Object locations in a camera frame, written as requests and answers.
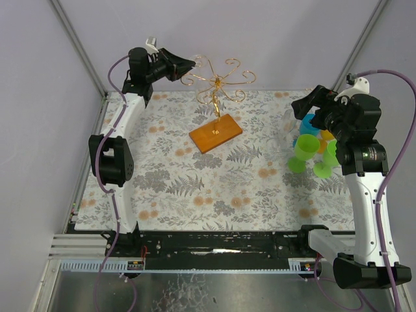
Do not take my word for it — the green wine glass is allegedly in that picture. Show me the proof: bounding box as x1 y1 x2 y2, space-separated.
313 140 339 179
287 134 320 174

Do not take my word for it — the right grey cable duct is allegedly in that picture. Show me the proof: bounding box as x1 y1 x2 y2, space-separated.
288 257 316 274

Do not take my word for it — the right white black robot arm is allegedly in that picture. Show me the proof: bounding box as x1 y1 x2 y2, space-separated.
291 85 412 289

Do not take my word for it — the orange wooden rack base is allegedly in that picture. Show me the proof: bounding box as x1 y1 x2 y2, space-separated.
189 114 242 154

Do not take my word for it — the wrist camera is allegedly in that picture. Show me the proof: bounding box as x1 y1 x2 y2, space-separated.
145 36 159 55
334 73 370 101

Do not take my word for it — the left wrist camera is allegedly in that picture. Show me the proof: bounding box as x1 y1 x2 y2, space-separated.
145 36 159 55

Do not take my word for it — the left grey cable duct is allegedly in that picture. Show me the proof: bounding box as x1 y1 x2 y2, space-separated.
60 258 146 274

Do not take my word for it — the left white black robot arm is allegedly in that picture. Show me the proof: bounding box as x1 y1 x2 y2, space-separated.
88 47 196 234

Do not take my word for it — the orange wine glass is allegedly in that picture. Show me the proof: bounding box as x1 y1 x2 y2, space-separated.
317 130 335 154

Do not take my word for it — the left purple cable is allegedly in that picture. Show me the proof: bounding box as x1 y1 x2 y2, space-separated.
92 55 138 312

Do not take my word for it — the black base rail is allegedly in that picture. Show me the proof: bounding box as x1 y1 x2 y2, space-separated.
101 230 317 271

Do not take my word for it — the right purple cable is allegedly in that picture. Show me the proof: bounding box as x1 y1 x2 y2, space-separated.
313 68 416 312

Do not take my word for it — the blue wine glass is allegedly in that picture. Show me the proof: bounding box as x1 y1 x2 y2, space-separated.
299 113 320 137

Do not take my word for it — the floral table mat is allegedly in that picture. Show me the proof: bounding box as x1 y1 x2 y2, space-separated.
73 89 372 232

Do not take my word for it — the purple cable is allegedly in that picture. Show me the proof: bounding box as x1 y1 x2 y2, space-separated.
313 68 416 312
92 55 138 312

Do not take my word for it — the grey cable duct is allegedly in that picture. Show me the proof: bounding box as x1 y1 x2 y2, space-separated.
60 258 146 274
288 257 316 274

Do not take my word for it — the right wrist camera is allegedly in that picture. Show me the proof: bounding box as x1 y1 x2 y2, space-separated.
334 73 370 101

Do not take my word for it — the gold wire glass rack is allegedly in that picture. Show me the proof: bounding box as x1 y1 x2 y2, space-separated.
180 55 257 119

